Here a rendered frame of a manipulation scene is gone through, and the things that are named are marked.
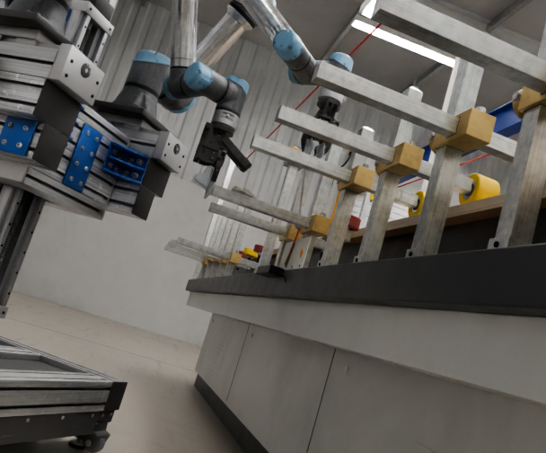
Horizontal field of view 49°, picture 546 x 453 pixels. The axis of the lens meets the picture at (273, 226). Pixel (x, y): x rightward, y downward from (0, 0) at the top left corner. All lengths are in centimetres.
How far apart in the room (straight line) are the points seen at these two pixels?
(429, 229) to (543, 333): 37
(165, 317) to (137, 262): 95
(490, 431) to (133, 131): 131
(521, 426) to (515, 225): 38
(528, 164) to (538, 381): 30
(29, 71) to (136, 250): 799
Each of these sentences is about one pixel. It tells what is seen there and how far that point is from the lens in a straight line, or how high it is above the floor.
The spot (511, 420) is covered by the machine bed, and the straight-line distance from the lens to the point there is 113.
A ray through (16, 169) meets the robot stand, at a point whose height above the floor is 71.
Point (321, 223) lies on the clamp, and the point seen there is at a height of 85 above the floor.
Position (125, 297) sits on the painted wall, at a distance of 939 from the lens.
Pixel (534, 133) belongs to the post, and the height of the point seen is 88.
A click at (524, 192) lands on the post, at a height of 79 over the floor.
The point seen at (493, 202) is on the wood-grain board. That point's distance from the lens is 128.
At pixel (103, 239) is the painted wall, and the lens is 945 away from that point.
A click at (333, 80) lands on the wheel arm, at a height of 94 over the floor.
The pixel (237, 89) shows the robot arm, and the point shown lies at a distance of 176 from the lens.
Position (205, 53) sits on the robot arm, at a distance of 212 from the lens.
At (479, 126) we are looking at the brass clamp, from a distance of 109.
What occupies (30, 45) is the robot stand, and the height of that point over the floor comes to 98.
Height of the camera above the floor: 51
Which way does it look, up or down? 10 degrees up
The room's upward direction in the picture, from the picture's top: 17 degrees clockwise
